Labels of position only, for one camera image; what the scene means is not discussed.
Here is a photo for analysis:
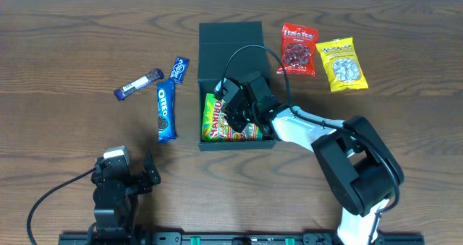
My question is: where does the Haribo gummy candy bag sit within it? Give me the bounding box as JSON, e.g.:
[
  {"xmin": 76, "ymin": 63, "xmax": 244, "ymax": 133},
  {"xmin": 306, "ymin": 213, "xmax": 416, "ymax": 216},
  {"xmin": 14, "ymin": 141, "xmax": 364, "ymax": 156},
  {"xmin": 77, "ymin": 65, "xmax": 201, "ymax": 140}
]
[{"xmin": 201, "ymin": 93, "xmax": 263, "ymax": 142}]

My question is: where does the blue Oreo cookie pack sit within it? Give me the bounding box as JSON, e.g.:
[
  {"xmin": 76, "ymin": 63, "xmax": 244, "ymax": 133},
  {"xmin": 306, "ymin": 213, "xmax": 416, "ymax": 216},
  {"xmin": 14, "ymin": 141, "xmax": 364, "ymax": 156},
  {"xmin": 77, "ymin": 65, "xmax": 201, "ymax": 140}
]
[{"xmin": 157, "ymin": 79, "xmax": 176, "ymax": 143}]

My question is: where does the red candy bag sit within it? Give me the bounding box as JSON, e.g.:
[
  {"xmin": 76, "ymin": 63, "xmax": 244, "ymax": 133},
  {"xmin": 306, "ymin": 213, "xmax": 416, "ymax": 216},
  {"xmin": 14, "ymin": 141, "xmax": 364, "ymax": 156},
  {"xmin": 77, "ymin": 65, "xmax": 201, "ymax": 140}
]
[{"xmin": 277, "ymin": 22, "xmax": 319, "ymax": 77}]

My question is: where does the yellow candy bag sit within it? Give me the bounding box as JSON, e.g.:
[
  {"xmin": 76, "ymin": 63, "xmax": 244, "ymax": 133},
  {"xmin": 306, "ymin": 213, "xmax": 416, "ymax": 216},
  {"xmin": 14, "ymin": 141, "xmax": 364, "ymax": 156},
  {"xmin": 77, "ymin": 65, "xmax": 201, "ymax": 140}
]
[{"xmin": 316, "ymin": 37, "xmax": 368, "ymax": 93}]

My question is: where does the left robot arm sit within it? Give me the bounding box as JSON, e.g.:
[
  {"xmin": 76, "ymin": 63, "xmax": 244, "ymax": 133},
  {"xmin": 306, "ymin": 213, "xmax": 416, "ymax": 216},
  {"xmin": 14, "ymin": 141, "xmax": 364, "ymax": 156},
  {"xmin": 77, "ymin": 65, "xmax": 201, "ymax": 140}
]
[{"xmin": 86, "ymin": 145, "xmax": 161, "ymax": 244}]

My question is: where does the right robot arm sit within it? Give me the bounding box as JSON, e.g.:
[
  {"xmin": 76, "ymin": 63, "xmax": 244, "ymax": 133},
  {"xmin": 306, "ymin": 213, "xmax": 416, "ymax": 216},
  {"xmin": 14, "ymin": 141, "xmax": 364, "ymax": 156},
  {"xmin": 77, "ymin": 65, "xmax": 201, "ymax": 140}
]
[{"xmin": 214, "ymin": 72, "xmax": 404, "ymax": 244}]

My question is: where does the blue Eclipse mint pack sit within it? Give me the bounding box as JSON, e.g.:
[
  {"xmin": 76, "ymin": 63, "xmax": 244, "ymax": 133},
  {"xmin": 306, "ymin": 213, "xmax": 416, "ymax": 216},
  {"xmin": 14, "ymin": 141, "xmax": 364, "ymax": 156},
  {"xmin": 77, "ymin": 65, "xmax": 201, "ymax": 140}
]
[{"xmin": 169, "ymin": 56, "xmax": 190, "ymax": 85}]

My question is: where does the dark green gift box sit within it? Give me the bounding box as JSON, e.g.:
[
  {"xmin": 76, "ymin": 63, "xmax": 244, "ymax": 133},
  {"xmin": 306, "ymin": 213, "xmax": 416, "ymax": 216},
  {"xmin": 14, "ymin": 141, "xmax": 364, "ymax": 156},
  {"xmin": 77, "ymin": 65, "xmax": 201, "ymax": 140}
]
[{"xmin": 197, "ymin": 20, "xmax": 276, "ymax": 152}]

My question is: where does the purple white candy bar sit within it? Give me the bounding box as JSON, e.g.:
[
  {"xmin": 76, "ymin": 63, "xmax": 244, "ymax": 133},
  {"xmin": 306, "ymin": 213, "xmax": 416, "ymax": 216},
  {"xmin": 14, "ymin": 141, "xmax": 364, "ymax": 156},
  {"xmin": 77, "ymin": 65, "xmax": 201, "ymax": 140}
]
[{"xmin": 114, "ymin": 68, "xmax": 164, "ymax": 101}]

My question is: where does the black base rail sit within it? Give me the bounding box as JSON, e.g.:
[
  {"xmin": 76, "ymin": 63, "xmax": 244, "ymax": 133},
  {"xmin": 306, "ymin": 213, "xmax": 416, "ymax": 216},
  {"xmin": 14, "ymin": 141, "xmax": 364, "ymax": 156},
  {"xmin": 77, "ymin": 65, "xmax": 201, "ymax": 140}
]
[{"xmin": 58, "ymin": 232, "xmax": 425, "ymax": 245}]

